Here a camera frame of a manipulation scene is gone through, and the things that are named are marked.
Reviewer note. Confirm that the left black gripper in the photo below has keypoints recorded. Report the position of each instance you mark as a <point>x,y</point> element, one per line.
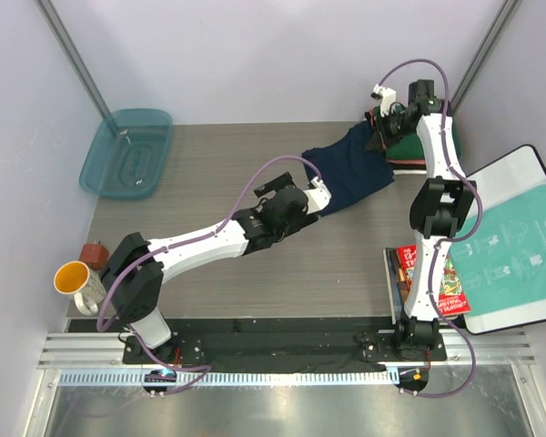
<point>274,186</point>

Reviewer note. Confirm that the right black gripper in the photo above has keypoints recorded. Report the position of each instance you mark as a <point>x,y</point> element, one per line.
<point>378,139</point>

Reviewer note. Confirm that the navy blue t shirt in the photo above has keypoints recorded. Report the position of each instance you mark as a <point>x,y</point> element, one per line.
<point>350,171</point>

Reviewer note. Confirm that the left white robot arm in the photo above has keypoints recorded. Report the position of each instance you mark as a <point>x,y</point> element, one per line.
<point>136,271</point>

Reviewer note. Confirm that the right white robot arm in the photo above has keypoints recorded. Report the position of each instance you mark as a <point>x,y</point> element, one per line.
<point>437,213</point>

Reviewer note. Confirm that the green folded t shirt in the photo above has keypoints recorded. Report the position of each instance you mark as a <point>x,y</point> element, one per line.
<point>408,147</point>

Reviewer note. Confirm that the pink folded t shirt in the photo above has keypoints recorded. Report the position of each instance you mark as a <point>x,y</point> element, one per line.
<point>406,162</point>

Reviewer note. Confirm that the white folded t shirt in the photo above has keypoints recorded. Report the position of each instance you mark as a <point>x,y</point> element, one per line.
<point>409,171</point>

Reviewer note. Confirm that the white board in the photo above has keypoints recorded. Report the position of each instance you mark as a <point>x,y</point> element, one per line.
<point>505,178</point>

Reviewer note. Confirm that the teal plastic bin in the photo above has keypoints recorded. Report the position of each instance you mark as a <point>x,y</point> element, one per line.
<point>127,154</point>

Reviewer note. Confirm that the red treehouse book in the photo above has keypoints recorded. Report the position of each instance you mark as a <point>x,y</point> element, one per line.
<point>452,299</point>

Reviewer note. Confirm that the red brown block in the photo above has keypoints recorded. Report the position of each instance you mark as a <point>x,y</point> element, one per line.
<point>94,255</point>

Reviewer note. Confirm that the white orange mug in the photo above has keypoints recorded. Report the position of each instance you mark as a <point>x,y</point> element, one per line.
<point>77,281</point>

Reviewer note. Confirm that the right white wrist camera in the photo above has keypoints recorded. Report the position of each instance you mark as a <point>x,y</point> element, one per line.
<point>385,96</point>

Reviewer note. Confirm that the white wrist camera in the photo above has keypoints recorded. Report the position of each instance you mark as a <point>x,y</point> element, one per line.
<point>318,196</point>
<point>385,96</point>

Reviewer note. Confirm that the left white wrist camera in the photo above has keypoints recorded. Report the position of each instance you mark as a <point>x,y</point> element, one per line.
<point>318,196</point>

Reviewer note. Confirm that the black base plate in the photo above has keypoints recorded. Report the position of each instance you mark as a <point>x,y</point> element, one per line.
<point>226,344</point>

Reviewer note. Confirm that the aluminium rail frame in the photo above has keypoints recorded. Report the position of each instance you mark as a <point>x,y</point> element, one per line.
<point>487,386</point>

